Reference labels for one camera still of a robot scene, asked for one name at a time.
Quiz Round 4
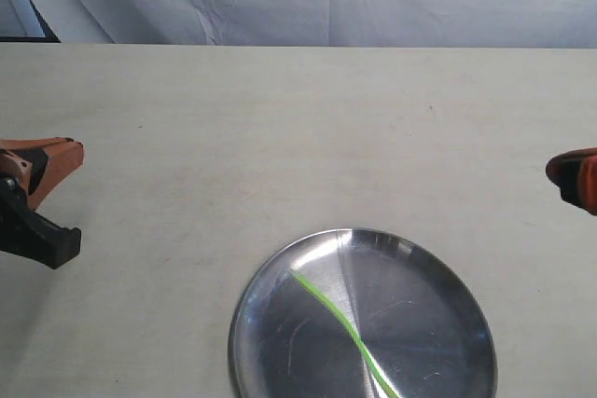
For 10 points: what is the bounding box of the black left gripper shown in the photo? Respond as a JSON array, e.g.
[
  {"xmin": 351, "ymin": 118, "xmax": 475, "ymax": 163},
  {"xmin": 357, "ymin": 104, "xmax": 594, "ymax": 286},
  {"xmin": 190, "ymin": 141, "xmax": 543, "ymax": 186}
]
[{"xmin": 1, "ymin": 137, "xmax": 85, "ymax": 269}]

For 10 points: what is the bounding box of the round steel plate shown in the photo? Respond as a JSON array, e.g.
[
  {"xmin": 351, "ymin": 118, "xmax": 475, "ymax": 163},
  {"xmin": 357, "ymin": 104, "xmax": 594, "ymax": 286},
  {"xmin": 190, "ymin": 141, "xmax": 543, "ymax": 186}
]
[{"xmin": 228, "ymin": 228, "xmax": 498, "ymax": 397}]

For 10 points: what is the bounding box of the green strip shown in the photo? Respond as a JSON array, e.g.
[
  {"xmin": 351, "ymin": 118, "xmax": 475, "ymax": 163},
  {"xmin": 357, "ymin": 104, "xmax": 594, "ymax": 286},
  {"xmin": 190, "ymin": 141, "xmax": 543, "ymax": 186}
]
[{"xmin": 291, "ymin": 270, "xmax": 401, "ymax": 398}]

